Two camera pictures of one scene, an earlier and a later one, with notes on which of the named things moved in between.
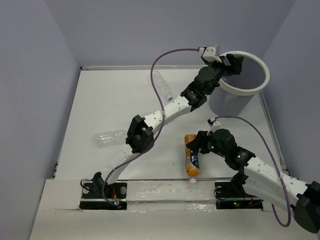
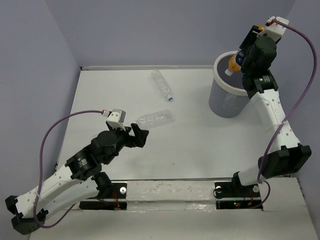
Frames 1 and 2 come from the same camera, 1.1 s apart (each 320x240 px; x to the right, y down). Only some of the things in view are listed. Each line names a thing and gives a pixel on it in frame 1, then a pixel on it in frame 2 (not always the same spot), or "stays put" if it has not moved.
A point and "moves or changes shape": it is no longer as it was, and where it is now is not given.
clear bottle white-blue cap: [162, 85] stays put
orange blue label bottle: [191, 160] moves or changes shape
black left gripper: [233, 69] to [139, 140]
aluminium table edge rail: [140, 67] stays put
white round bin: [235, 92] stays put
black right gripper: [199, 141] to [251, 37]
